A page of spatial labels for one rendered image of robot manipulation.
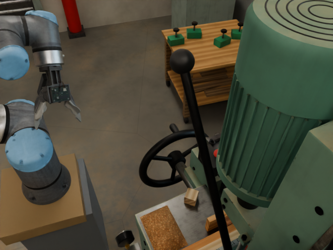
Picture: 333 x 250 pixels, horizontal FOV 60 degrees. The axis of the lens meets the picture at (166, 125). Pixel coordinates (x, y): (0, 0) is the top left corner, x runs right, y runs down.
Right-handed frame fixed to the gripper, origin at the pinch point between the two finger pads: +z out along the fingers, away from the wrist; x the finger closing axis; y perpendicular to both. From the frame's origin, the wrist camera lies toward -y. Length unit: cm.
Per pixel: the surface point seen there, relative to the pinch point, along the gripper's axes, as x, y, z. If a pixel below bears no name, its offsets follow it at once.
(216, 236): 19, 53, 29
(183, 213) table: 18, 41, 26
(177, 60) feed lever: -3, 71, -14
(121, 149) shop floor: 65, -86, 35
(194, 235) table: 17, 46, 30
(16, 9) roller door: 43, -234, -100
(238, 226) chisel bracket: 19, 60, 23
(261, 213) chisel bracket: 21, 65, 19
